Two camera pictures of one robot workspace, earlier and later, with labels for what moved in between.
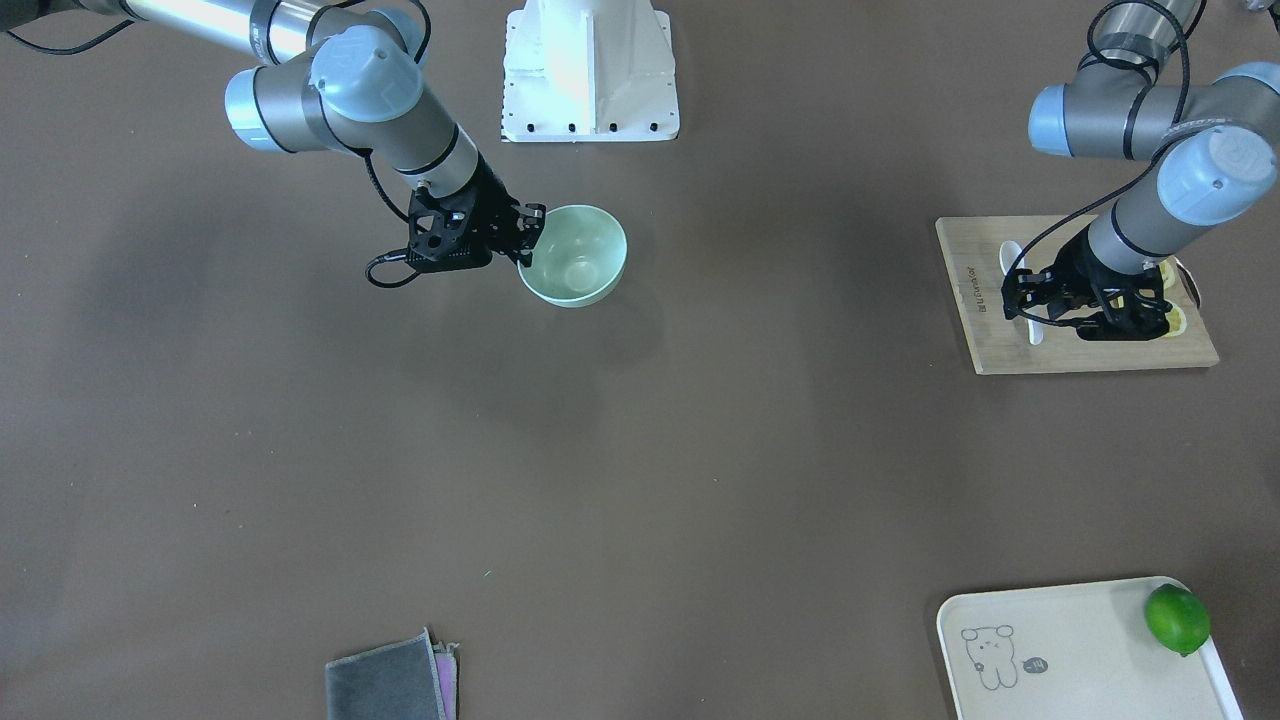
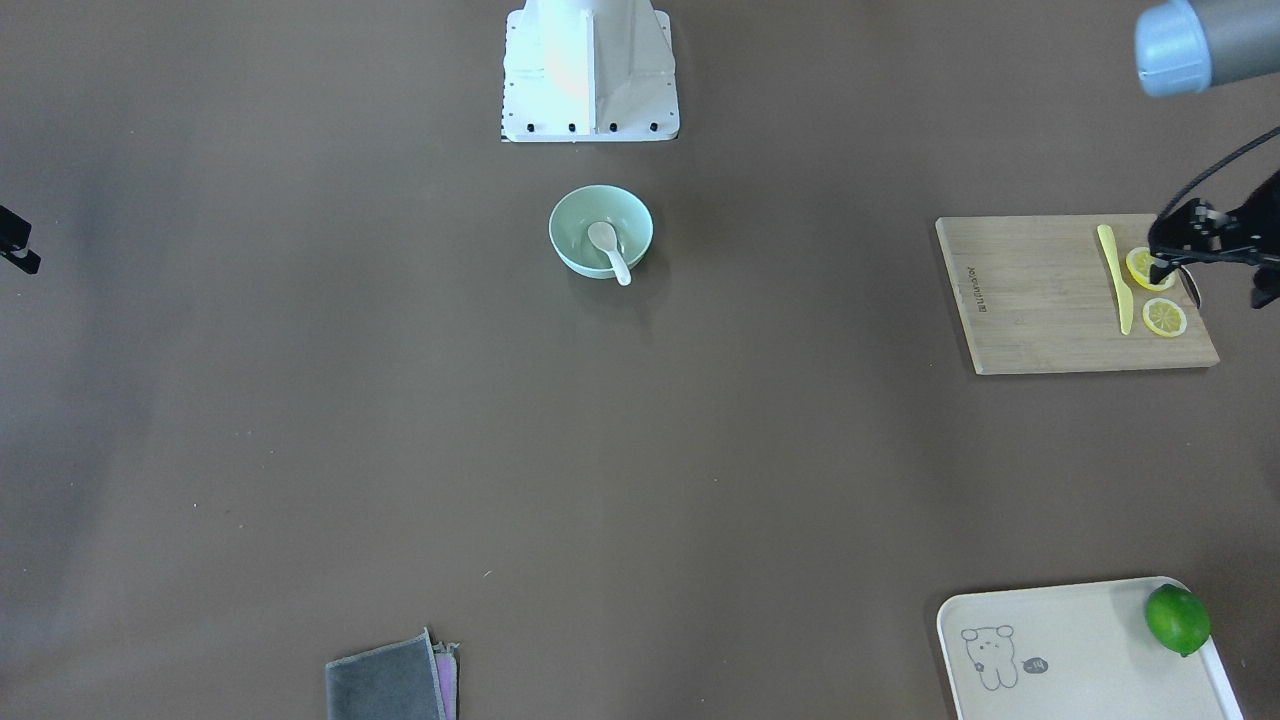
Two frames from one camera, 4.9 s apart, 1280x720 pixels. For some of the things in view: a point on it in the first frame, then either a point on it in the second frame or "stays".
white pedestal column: (579, 71) stays
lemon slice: (1177, 320) stays
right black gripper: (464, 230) to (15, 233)
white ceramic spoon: (1008, 253) to (603, 235)
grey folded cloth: (412, 678) stays
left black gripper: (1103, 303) to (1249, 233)
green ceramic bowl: (578, 256) to (574, 212)
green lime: (1177, 619) stays
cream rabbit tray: (1073, 651) stays
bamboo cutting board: (998, 343) stays
